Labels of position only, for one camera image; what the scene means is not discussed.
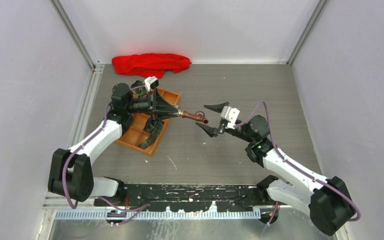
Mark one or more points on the aluminium slotted rail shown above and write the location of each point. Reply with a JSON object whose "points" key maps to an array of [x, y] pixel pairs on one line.
{"points": [[108, 213]]}

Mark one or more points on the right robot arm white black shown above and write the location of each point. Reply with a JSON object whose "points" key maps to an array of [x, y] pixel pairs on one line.
{"points": [[326, 201]]}

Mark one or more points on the rolled dark tie top left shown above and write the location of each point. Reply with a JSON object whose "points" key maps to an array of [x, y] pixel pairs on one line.
{"points": [[138, 89]]}

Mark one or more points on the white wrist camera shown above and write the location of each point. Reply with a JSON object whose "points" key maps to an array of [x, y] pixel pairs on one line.
{"points": [[230, 114], [151, 83]]}

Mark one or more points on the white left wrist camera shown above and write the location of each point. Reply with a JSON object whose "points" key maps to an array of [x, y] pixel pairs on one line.
{"points": [[151, 83]]}

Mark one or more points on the orange compartment tray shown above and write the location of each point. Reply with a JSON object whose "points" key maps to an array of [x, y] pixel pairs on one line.
{"points": [[136, 134]]}

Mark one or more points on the red cloth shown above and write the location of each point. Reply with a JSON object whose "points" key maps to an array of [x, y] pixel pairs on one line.
{"points": [[150, 64]]}

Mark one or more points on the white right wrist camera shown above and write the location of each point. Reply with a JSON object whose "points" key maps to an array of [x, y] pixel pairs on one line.
{"points": [[230, 114]]}

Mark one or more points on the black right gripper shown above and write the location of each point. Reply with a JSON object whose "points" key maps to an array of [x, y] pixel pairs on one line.
{"points": [[213, 131]]}

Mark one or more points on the unrolled green camouflage tie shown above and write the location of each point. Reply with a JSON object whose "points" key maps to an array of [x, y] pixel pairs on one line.
{"points": [[154, 128]]}

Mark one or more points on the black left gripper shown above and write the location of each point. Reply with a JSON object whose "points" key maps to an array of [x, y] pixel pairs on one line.
{"points": [[157, 105]]}

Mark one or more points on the brown water faucet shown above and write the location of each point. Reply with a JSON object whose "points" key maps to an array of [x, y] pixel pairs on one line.
{"points": [[199, 116]]}

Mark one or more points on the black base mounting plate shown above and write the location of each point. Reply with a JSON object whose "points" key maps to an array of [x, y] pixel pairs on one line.
{"points": [[191, 198]]}

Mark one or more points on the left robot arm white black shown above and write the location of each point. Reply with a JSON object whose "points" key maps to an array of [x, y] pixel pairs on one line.
{"points": [[71, 174]]}

